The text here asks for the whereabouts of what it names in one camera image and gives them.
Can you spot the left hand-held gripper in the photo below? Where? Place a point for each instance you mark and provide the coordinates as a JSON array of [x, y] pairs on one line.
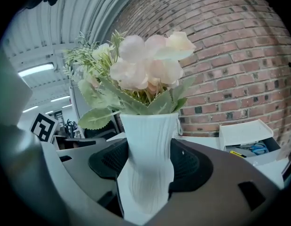
[[13, 149]]

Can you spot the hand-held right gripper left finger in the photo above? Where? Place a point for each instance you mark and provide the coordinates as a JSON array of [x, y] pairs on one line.
[[88, 163]]

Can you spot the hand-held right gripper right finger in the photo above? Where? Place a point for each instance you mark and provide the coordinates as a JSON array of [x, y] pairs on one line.
[[225, 192]]

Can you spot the pastel flowers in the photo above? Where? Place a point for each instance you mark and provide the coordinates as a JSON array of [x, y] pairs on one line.
[[147, 149]]

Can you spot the white desk with drawers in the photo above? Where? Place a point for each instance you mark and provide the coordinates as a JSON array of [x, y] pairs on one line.
[[269, 171]]

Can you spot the yellow utility knife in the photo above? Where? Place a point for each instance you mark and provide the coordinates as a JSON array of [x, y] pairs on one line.
[[238, 154]]

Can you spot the ceiling light strip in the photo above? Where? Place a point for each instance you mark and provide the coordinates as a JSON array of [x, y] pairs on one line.
[[60, 99], [30, 109], [36, 69]]

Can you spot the blue scissors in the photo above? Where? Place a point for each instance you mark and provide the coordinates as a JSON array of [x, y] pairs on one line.
[[259, 148]]

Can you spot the white storage box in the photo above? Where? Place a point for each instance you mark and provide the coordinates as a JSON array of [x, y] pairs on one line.
[[244, 133]]

